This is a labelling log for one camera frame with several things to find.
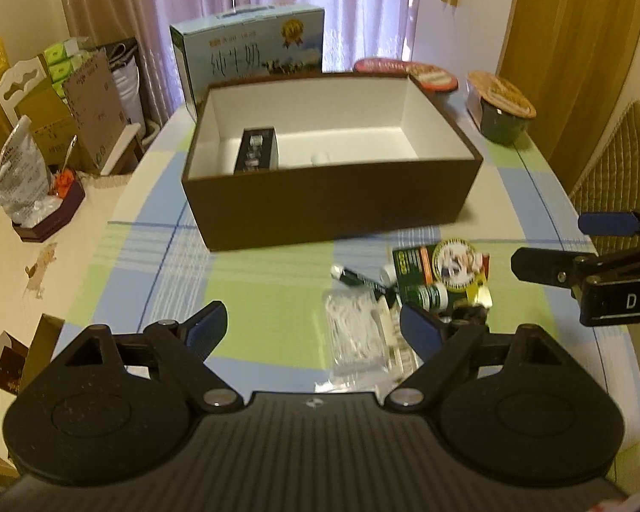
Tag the blue milk carton case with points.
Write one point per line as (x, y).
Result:
(245, 53)

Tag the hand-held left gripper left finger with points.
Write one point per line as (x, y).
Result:
(209, 326)

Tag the green blister card pack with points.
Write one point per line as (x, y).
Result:
(448, 261)

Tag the red round tin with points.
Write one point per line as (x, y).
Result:
(437, 77)

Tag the clear bag of floss picks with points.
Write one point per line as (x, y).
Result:
(352, 336)

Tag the small black box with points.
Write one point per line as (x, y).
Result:
(256, 149)

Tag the brown curtain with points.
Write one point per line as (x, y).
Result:
(570, 37)

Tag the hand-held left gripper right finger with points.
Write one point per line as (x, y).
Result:
(419, 326)

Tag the instant noodle cup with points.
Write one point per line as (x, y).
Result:
(504, 117)

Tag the green lip balm tube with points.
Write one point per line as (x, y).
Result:
(354, 278)

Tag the quilted chair back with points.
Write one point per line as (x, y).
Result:
(613, 160)

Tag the stack of green tissue packs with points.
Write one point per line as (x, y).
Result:
(64, 64)

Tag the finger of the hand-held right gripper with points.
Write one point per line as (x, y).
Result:
(538, 262)
(605, 223)

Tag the white plastic bag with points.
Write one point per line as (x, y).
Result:
(18, 170)

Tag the white carved chair back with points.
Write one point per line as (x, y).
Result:
(21, 82)

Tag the white bag with black clip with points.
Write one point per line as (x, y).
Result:
(128, 85)

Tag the checkered cloth desktop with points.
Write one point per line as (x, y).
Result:
(202, 277)

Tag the dark red tray box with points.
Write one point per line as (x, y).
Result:
(53, 213)

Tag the white blister strip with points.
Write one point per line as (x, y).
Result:
(397, 341)

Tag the cream printed cloth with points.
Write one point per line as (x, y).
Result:
(10, 277)

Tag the white pill bottle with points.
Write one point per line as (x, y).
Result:
(388, 276)

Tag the brown cardboard box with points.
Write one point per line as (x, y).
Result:
(325, 208)

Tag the open cardboard box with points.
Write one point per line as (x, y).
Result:
(93, 106)

